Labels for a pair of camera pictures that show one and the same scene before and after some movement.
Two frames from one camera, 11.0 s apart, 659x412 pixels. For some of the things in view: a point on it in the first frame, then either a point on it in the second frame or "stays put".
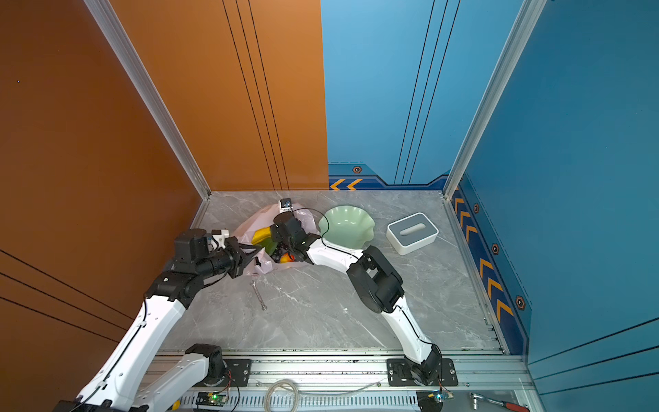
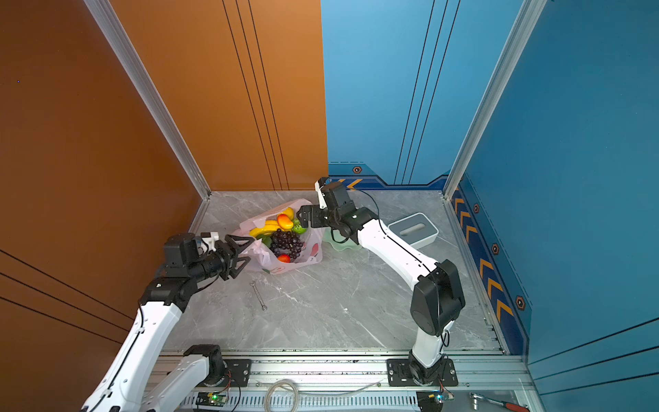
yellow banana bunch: x=260 y=234 stays put
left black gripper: x=238 y=251 stays put
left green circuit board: x=206 y=398 stays put
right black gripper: x=275 y=232 → x=315 y=210
